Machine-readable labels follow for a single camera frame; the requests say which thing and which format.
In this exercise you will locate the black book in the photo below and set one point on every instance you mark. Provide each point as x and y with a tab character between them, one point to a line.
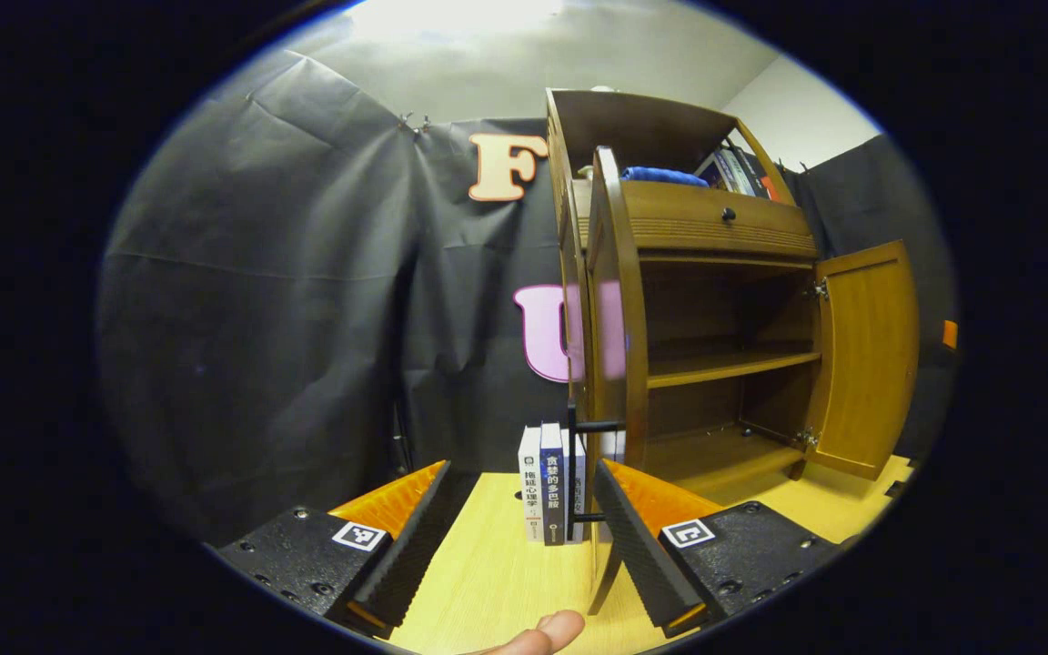
760	173

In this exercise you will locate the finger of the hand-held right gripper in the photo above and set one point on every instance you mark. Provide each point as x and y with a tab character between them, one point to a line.
950	335

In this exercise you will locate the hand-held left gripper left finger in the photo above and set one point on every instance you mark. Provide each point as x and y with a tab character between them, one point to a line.
406	555

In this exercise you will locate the blue folded cloth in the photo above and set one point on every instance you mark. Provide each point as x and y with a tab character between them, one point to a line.
660	176

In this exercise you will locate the dark blue book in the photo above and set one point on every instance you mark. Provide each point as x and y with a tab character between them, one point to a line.
552	491

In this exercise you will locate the silver door hinge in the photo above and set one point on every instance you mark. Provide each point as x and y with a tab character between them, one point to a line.
820	290
806	438

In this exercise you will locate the black backdrop cloth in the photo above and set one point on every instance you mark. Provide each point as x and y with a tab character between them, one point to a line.
260	318

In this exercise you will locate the grey book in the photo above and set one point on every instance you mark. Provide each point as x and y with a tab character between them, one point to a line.
736	171

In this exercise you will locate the pale blue book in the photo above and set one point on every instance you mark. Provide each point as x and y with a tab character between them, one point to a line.
579	482

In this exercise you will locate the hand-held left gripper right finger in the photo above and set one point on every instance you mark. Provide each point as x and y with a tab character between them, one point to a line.
638	546

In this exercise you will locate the wooden double-door shoe cabinet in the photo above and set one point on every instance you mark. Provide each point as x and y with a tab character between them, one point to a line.
642	127

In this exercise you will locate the wooden shoe cabinet door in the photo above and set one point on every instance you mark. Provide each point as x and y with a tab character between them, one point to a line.
870	364
619	273

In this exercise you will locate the wooden cabinet drawer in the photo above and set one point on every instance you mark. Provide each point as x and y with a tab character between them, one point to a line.
670	218

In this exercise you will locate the navy book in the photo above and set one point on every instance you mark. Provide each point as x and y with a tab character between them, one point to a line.
713	173

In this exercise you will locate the white book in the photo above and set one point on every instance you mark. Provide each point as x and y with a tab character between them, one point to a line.
530	491

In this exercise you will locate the wooden inner shelf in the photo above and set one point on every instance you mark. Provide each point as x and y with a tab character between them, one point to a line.
724	367

